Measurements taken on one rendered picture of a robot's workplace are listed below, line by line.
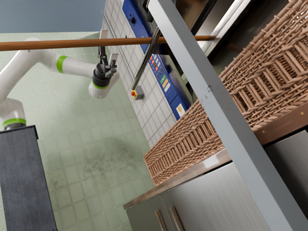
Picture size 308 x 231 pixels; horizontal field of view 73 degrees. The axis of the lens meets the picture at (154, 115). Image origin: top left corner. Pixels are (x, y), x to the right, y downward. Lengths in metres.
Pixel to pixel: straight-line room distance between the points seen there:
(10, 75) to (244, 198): 1.29
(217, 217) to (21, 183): 1.03
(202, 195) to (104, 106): 1.73
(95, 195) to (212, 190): 1.43
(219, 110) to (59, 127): 1.80
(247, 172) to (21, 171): 1.18
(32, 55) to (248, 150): 1.25
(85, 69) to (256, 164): 1.14
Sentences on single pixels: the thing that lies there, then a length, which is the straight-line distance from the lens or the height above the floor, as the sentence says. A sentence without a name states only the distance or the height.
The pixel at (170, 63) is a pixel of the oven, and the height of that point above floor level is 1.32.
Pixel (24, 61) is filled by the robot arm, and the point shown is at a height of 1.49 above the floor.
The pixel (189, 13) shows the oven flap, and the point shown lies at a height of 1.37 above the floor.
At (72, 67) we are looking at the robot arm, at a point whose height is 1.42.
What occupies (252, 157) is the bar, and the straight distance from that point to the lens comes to 0.38.
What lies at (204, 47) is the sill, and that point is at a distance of 1.27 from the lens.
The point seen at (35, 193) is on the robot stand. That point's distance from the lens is 1.32.
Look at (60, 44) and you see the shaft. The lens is 0.90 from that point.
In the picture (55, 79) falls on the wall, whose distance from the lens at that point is 2.35.
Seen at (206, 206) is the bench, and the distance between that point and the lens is 0.62.
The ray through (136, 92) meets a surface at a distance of 1.94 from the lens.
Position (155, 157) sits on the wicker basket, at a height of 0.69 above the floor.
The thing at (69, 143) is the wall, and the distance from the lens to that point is 2.01.
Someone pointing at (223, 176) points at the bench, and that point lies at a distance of 0.52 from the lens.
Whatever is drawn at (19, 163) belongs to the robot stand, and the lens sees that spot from 1.37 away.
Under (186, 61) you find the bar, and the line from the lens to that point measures 0.44.
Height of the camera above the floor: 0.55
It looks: 20 degrees up
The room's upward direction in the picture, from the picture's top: 24 degrees counter-clockwise
